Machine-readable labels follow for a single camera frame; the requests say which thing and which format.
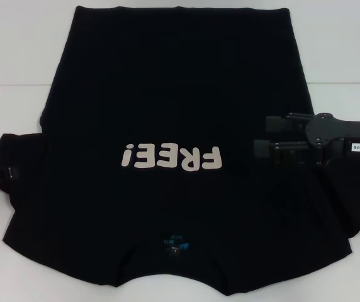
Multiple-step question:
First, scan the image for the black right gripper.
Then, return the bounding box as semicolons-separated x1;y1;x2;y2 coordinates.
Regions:
252;111;360;165

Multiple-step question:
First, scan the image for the black t-shirt with FREE print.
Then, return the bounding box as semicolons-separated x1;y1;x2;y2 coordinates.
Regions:
0;4;360;289

